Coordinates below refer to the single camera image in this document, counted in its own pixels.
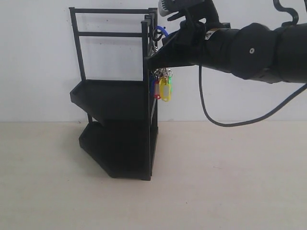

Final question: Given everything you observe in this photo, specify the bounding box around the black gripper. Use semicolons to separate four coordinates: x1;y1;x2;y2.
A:
145;21;239;70

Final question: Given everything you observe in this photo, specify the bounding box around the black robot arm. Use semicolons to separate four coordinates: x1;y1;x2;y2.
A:
146;22;307;83

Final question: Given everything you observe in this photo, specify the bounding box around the black two-tier metal rack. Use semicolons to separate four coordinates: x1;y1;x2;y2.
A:
69;7;158;181

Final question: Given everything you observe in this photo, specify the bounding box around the colourful key tag bunch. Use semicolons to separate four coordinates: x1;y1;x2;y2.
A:
149;25;173;102

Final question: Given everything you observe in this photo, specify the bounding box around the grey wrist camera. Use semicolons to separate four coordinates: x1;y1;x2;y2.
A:
158;0;219;22

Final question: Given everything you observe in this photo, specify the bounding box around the black camera cable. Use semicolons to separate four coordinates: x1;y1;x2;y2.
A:
198;0;307;127

